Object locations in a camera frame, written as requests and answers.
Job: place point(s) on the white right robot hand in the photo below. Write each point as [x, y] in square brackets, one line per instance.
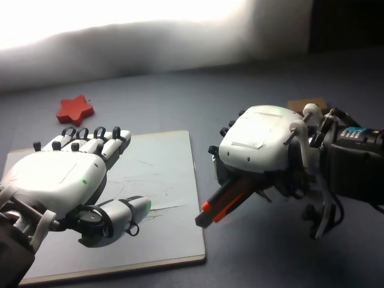
[258, 138]

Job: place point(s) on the tan rectangular block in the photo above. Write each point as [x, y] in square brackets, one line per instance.
[312, 103]

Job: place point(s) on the red star block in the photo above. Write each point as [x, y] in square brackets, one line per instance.
[75, 109]

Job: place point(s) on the white backdrop cloth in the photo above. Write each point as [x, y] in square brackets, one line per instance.
[180, 45]

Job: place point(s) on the white cutting board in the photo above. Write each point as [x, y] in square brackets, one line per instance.
[171, 228]

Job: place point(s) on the orange black utility knife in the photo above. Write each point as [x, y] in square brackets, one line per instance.
[223, 201]

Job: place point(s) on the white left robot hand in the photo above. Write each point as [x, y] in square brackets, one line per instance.
[60, 177]

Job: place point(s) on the grey tablecloth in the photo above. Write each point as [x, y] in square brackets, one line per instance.
[270, 255]

